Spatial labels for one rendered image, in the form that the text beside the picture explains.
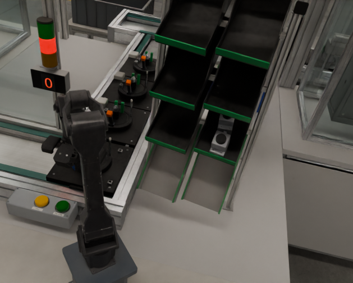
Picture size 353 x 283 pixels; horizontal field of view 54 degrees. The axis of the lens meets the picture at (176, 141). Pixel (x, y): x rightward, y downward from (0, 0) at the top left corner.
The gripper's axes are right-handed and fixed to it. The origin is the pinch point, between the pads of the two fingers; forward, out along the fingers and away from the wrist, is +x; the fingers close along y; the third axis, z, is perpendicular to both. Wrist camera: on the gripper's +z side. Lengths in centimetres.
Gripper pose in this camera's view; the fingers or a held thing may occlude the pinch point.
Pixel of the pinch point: (75, 161)
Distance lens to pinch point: 112.7
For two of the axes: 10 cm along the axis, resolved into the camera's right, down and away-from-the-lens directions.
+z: -2.2, 6.2, -7.5
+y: 9.7, 2.4, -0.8
